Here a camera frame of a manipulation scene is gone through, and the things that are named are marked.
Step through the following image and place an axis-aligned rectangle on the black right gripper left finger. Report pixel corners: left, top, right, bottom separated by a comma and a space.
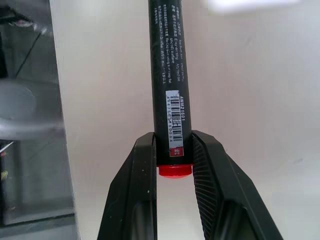
96, 132, 158, 240

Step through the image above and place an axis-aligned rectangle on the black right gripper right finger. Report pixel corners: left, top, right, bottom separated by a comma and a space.
191, 131, 285, 240

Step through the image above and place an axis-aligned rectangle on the black marker with red cap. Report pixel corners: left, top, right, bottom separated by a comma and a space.
147, 0, 195, 181

